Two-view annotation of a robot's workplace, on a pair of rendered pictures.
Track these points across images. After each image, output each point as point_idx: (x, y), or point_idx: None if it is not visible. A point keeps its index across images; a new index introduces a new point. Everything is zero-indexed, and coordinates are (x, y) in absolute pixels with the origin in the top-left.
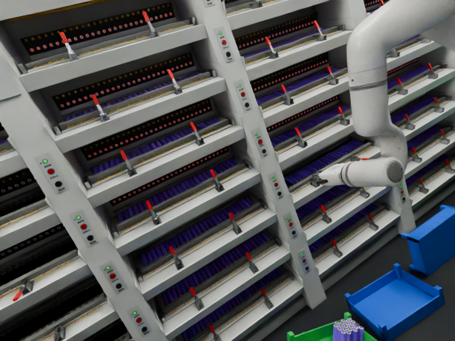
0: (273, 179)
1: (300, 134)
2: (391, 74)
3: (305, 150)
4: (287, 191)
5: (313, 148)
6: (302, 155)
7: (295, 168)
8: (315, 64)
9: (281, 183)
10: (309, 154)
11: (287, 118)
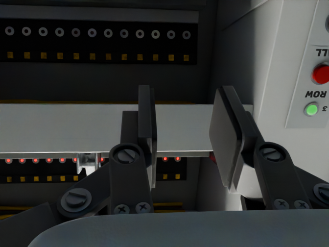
0: (318, 102)
1: (63, 157)
2: None
3: (98, 144)
4: (289, 6)
5: (45, 132)
6: (116, 126)
7: (90, 1)
8: None
9: (294, 62)
10: (68, 108)
11: (68, 167)
